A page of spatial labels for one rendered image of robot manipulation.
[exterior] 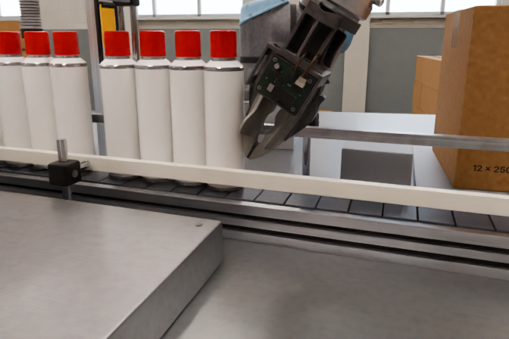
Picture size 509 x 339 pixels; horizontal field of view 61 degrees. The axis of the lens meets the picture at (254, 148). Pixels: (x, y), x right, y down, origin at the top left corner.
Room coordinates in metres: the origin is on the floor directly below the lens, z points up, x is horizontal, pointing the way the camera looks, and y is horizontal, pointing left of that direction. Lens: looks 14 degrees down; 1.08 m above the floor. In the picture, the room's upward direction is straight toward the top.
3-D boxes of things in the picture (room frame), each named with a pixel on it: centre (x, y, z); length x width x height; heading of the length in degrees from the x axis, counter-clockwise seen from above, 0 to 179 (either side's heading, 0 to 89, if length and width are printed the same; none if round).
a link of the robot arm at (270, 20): (1.08, -0.03, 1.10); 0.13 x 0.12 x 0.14; 88
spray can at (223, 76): (0.56, 0.04, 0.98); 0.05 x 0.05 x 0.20
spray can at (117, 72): (0.61, 0.19, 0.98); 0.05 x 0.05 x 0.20
